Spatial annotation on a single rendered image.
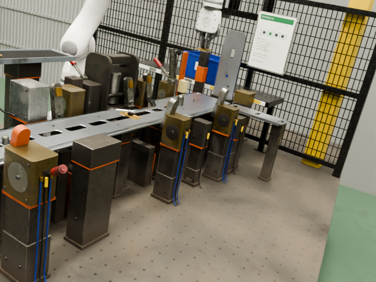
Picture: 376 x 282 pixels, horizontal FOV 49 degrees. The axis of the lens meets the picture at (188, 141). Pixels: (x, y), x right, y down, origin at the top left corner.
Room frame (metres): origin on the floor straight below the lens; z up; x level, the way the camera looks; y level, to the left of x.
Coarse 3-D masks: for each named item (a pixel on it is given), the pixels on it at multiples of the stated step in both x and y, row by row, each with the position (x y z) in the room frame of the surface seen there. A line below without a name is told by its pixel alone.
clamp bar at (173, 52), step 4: (168, 52) 1.99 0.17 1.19; (172, 52) 1.96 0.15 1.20; (176, 52) 1.97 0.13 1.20; (180, 52) 1.96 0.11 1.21; (172, 56) 1.96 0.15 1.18; (176, 56) 1.98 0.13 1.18; (172, 60) 1.96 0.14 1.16; (176, 60) 1.98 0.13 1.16; (172, 64) 1.96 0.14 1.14; (176, 64) 1.98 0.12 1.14; (172, 68) 1.96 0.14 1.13; (176, 68) 1.98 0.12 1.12; (172, 72) 1.95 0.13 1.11; (176, 72) 1.98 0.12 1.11; (172, 76) 1.95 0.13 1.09; (172, 80) 1.95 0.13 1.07; (172, 84) 1.95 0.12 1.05
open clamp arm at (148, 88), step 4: (144, 76) 1.81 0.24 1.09; (148, 76) 1.81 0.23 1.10; (144, 80) 1.81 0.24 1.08; (148, 80) 1.81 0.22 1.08; (148, 84) 1.82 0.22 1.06; (148, 88) 1.81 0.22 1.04; (148, 92) 1.81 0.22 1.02; (144, 96) 1.81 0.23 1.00; (148, 96) 1.81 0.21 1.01; (144, 100) 1.80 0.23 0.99; (148, 100) 1.81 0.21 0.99
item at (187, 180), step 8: (200, 120) 1.65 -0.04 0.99; (192, 128) 1.64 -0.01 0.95; (200, 128) 1.62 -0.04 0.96; (208, 128) 1.63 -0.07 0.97; (192, 136) 1.64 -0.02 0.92; (200, 136) 1.62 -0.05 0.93; (208, 136) 1.62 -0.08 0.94; (192, 144) 1.63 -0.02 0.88; (200, 144) 1.62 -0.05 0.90; (192, 152) 1.64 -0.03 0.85; (200, 152) 1.63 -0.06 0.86; (192, 160) 1.63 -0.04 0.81; (200, 160) 1.64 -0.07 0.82; (192, 168) 1.63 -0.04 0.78; (200, 168) 1.62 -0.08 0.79; (184, 176) 1.64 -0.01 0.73; (192, 176) 1.62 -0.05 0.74; (192, 184) 1.61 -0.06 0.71
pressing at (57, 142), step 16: (176, 96) 1.93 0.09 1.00; (192, 96) 2.00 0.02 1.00; (208, 96) 2.07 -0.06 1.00; (96, 112) 1.45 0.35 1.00; (112, 112) 1.49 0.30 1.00; (160, 112) 1.61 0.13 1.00; (192, 112) 1.71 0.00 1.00; (208, 112) 1.79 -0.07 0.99; (32, 128) 1.18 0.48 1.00; (48, 128) 1.20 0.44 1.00; (64, 128) 1.23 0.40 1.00; (96, 128) 1.29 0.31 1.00; (112, 128) 1.32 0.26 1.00; (128, 128) 1.36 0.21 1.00; (0, 144) 1.02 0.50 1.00; (48, 144) 1.08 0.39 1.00; (64, 144) 1.11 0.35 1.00; (0, 160) 0.93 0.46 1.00
